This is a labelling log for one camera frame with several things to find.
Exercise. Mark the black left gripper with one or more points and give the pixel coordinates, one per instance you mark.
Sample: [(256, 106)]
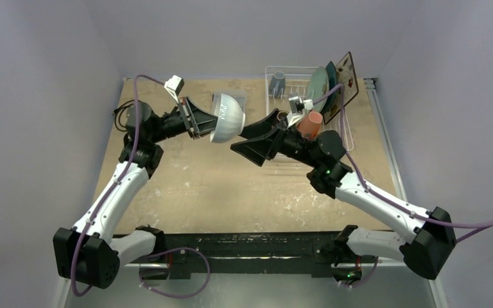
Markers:
[(200, 122)]

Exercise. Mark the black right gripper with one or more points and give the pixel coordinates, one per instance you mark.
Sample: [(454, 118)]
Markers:
[(280, 135)]

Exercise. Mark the white bowl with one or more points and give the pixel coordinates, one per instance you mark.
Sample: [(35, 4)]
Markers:
[(230, 118)]

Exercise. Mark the pink flowered mug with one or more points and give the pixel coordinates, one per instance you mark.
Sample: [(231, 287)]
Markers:
[(310, 125)]

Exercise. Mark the grey printed mug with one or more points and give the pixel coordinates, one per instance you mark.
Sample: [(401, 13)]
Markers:
[(277, 85)]

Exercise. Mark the light green round plate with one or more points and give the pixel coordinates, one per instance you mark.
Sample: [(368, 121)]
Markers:
[(317, 87)]

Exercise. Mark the square floral plate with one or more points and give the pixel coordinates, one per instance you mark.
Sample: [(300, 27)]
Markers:
[(347, 77)]

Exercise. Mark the brown rimmed beige bowl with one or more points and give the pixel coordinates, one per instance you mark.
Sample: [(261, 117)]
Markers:
[(282, 116)]

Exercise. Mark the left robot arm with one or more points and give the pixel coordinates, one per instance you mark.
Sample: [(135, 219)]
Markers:
[(114, 191)]

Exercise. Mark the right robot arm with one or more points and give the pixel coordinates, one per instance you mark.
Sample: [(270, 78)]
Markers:
[(378, 200)]

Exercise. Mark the clear plastic screw box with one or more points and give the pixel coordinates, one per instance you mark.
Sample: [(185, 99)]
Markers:
[(239, 95)]

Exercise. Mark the black table edge rail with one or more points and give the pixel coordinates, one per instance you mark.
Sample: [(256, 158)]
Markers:
[(318, 254)]

